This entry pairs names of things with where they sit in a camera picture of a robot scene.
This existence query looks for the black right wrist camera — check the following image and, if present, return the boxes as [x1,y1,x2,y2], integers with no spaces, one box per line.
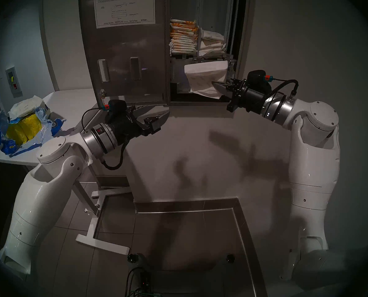
[247,70,273,90]

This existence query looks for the small yellow blue carton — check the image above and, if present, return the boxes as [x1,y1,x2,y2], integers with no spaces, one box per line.
[39,100,52,120]

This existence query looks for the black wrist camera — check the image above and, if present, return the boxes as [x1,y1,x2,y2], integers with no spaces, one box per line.
[247,70,273,90]
[102,99,128,121]

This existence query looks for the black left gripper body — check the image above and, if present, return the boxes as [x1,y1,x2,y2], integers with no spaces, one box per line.
[109,109,153,146]

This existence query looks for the white printed instruction sheet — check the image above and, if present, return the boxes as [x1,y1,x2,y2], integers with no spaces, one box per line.
[93,0,156,29]

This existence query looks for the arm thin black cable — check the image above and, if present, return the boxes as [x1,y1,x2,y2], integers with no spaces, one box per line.
[81,106,108,133]
[272,78,299,99]

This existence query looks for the white overbed table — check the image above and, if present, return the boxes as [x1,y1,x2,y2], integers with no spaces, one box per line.
[0,88,131,256]

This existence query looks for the grey robot base platform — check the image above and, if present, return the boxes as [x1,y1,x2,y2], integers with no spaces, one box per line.
[131,253,252,297]

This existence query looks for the stainless steel dispenser cabinet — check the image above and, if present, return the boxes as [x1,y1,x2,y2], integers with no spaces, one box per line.
[165,0,250,106]

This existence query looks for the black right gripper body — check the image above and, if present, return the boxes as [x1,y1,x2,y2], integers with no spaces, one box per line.
[227,79,273,115]

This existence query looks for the black electronics box red light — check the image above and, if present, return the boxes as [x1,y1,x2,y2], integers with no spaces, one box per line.
[140,271,152,295]

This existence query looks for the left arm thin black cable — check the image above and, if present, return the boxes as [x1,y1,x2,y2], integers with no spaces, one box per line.
[81,106,108,133]

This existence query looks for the left arm thick braided cable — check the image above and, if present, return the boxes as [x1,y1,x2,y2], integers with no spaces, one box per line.
[102,135,128,171]

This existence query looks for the green cable bundle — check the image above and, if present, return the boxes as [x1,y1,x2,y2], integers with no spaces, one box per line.
[125,286,152,297]

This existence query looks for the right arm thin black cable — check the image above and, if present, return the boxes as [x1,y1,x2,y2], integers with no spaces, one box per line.
[272,78,299,99]

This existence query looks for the yellow wrapped pad pack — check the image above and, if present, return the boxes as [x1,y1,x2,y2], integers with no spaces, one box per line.
[6,115,42,145]

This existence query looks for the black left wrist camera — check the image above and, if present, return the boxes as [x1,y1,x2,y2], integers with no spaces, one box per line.
[102,99,128,121]

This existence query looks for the stainless steel dispenser door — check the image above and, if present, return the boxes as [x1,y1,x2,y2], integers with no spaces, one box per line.
[79,0,169,110]

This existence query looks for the orange printed pad stack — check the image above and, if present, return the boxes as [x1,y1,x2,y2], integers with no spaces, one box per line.
[169,19,199,56]

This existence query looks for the right arm thick braided cable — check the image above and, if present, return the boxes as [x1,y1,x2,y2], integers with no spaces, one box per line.
[269,80,299,102]

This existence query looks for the arm thick braided cable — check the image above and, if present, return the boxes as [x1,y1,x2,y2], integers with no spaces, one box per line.
[102,135,128,171]
[269,80,299,102]

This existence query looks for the torn blue plastic pad package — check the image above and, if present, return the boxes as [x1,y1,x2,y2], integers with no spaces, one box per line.
[0,105,67,157]

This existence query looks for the chrome dispenser push lever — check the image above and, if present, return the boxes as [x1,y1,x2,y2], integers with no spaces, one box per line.
[227,55,237,81]

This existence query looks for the white pads inside dispenser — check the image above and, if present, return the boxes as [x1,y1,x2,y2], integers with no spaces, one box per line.
[198,27,227,57]

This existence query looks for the white sanitary pad stack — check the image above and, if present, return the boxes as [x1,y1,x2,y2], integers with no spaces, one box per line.
[8,95,45,120]

